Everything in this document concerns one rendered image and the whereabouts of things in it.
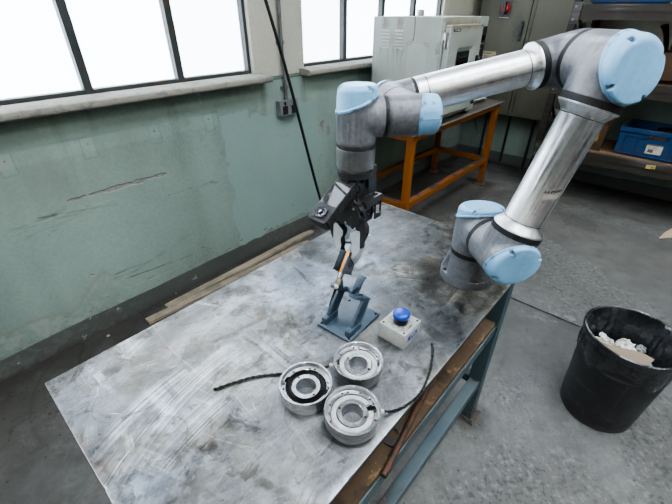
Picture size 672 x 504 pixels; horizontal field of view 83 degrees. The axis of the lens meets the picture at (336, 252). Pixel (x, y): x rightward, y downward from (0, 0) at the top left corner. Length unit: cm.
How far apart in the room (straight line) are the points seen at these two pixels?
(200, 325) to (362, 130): 61
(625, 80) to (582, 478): 142
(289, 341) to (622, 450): 148
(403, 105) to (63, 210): 170
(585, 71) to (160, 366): 103
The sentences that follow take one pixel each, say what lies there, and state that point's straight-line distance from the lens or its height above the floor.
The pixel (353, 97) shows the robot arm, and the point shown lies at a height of 133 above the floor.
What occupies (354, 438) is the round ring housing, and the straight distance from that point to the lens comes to 73.
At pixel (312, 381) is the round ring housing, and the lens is 82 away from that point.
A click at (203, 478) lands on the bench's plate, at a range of 77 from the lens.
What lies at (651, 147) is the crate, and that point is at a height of 55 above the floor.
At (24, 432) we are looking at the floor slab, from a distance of 214.
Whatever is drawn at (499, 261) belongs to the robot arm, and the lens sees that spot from 92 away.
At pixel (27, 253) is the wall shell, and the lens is 215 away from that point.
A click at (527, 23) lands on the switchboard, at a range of 436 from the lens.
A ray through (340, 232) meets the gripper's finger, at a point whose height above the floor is 106.
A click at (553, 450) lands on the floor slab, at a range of 189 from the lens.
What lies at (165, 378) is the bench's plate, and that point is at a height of 80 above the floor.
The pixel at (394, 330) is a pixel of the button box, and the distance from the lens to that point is 89.
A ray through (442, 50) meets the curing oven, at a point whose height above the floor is 125.
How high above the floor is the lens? 146
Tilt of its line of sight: 32 degrees down
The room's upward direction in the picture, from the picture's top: straight up
